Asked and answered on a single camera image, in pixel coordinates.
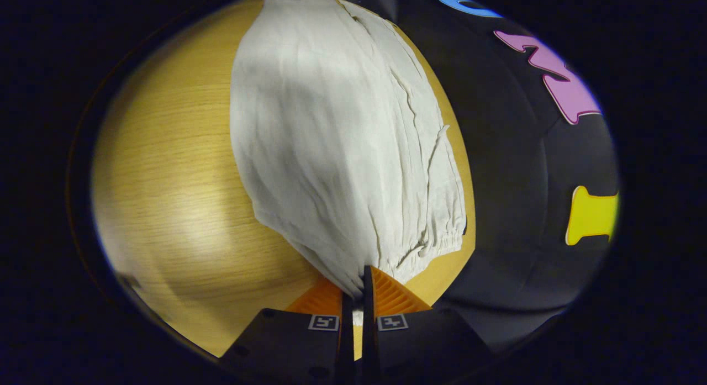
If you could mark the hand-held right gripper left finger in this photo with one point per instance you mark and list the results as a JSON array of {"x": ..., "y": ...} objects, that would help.
[{"x": 276, "y": 346}]

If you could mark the black backdrop cloth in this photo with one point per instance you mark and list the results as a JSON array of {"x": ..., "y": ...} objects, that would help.
[{"x": 508, "y": 208}]

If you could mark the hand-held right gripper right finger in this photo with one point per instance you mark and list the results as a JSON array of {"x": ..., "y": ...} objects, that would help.
[{"x": 369, "y": 330}]

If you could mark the white jeans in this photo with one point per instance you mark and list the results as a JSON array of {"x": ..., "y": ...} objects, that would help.
[{"x": 331, "y": 142}]

